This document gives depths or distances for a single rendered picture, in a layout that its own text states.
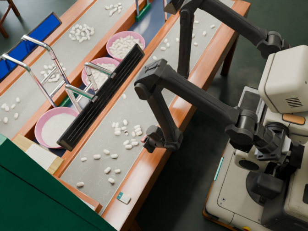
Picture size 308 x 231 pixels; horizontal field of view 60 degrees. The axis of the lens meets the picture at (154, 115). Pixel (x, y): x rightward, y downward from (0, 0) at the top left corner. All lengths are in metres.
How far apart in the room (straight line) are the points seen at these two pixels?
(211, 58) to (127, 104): 0.63
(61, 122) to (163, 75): 0.94
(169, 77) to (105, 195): 0.76
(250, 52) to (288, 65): 1.99
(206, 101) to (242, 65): 1.98
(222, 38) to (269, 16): 1.59
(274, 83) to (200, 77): 0.78
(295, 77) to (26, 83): 1.56
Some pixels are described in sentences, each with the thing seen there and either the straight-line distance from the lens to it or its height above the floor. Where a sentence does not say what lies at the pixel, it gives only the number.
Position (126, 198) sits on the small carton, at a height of 0.79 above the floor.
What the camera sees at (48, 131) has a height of 0.73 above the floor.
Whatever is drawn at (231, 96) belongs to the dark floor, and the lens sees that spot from 2.59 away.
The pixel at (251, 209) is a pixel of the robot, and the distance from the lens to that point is 1.91.
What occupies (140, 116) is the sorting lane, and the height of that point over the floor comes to 0.74.
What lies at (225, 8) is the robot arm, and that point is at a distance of 1.18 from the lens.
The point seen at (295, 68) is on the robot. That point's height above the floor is 1.38.
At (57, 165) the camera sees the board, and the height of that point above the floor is 0.78.
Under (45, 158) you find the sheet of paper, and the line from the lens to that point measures 1.54.
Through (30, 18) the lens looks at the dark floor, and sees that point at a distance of 3.73.
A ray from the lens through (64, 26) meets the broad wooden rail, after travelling 2.16.
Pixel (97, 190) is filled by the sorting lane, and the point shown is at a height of 0.74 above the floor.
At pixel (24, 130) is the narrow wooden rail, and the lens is 1.69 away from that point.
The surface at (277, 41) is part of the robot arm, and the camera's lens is 1.24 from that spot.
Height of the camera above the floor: 2.07
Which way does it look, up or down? 59 degrees down
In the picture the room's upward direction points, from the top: 6 degrees counter-clockwise
